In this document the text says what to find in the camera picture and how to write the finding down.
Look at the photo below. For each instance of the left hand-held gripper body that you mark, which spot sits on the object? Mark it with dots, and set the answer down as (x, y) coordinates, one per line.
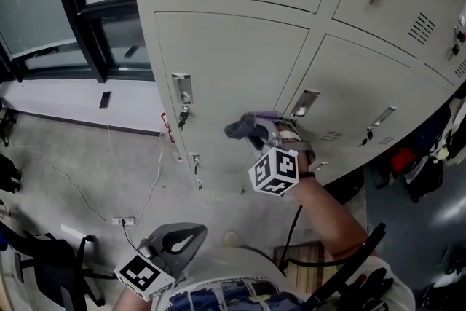
(174, 258)

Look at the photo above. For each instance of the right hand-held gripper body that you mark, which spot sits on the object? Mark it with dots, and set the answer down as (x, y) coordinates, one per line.
(275, 171)

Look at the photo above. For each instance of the grey cloth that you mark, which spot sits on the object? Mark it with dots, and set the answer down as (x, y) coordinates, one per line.
(241, 128)

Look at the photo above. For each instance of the bank of grey locker doors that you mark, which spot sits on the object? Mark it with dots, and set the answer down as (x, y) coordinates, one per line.
(236, 58)

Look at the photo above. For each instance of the person's left forearm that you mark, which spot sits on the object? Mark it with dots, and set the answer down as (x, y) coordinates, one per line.
(133, 302)

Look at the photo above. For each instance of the person's right forearm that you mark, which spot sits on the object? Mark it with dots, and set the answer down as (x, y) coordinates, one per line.
(327, 215)

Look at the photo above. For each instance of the person's right hand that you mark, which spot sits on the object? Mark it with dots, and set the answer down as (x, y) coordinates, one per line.
(288, 131)

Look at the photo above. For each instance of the black wristband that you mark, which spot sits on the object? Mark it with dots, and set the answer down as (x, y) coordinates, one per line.
(307, 175)

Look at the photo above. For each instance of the person's white printed shirt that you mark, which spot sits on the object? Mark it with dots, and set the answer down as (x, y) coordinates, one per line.
(233, 273)

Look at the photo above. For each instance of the white power strip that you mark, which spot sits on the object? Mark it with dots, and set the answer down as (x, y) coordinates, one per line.
(123, 220)

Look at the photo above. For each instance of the wooden slatted board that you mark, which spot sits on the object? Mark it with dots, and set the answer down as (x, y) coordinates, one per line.
(309, 266)

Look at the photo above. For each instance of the black office chair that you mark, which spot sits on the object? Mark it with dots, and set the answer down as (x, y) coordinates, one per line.
(51, 266)

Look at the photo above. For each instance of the red bag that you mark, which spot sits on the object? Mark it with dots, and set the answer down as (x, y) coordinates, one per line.
(402, 160)

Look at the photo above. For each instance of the pile of dark bags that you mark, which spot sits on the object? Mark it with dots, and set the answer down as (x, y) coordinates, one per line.
(433, 149)

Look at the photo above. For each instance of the black window frame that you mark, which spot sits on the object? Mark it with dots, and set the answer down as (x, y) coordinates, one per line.
(91, 29)

